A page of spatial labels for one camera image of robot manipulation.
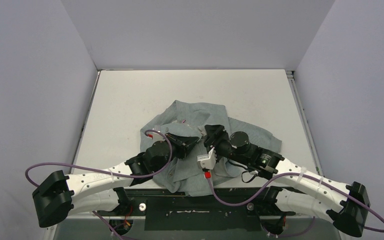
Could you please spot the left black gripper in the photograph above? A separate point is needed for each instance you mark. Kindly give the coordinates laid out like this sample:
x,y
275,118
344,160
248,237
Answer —
x,y
183,144

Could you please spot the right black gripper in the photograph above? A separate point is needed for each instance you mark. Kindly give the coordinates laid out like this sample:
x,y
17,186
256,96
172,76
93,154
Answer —
x,y
216,138

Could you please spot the grey zip-up jacket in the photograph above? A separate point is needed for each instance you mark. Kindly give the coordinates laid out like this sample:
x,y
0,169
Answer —
x,y
188,120

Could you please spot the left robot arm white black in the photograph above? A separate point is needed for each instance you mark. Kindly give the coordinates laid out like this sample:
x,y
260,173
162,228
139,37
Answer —
x,y
61,195

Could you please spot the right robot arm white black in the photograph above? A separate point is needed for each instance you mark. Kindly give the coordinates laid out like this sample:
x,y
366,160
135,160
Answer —
x,y
346,206

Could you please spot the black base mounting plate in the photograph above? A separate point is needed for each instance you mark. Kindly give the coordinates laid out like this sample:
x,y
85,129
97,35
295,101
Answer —
x,y
162,210

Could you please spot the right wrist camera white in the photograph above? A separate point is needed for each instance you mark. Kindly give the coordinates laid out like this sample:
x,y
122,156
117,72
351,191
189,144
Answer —
x,y
207,162

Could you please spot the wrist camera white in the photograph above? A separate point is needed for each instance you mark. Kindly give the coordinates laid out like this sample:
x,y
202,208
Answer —
x,y
155,135
207,162

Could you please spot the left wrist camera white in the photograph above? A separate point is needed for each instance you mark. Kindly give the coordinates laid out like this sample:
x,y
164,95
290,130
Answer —
x,y
155,135

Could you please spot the aluminium rail frame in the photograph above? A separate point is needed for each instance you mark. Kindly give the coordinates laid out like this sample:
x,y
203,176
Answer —
x,y
290,74

